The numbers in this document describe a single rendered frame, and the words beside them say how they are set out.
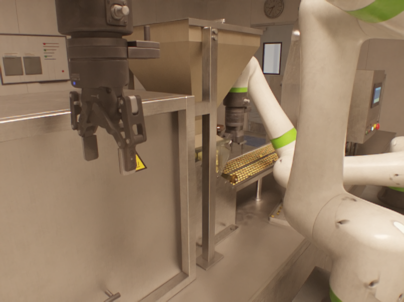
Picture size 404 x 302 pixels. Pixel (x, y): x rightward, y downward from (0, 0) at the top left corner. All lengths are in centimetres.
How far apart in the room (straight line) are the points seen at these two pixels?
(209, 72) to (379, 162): 61
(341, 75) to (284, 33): 522
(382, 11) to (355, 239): 34
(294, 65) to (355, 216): 134
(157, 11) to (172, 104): 522
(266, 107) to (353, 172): 41
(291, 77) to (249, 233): 100
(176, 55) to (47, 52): 395
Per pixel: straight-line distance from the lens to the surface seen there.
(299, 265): 123
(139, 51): 41
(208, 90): 77
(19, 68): 454
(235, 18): 639
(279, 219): 125
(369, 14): 43
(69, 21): 38
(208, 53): 77
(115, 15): 37
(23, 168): 55
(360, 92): 178
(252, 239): 111
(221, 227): 112
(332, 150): 61
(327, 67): 58
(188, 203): 77
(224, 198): 107
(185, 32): 76
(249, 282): 93
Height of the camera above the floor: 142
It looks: 17 degrees down
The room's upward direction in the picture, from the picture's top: straight up
